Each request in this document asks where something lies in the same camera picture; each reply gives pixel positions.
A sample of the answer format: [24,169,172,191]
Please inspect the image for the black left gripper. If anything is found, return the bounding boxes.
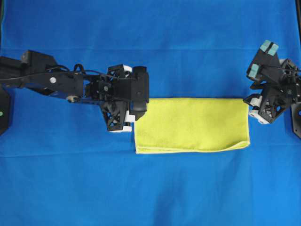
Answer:
[83,65,135,133]

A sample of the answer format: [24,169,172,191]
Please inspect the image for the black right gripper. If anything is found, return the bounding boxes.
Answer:
[243,40,301,124]

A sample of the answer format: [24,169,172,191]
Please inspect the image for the yellow-green microfiber towel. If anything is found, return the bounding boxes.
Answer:
[135,97,251,154]

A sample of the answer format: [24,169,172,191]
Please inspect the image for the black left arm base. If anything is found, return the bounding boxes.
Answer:
[0,87,11,135]

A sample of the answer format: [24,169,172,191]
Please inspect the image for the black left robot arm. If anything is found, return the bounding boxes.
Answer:
[0,50,135,134]

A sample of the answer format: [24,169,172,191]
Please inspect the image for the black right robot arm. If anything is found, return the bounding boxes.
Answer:
[243,40,301,124]

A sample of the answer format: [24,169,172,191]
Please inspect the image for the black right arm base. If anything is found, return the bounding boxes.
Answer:
[291,103,301,138]

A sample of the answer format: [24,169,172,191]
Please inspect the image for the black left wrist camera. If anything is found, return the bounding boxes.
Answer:
[130,66,149,121]

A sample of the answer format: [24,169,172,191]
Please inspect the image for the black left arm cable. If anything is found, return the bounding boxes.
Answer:
[0,64,111,83]

